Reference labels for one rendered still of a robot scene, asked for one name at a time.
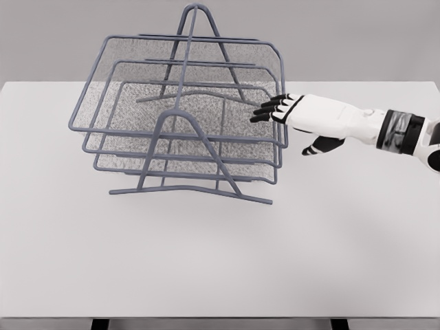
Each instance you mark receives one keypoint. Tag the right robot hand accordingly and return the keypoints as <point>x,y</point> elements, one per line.
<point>316,115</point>

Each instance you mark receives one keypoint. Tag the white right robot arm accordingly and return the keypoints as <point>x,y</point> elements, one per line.
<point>398,129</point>

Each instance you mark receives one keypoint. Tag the grey mesh folder tray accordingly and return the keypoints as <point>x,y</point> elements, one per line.
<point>144,73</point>
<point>144,48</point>
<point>192,162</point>

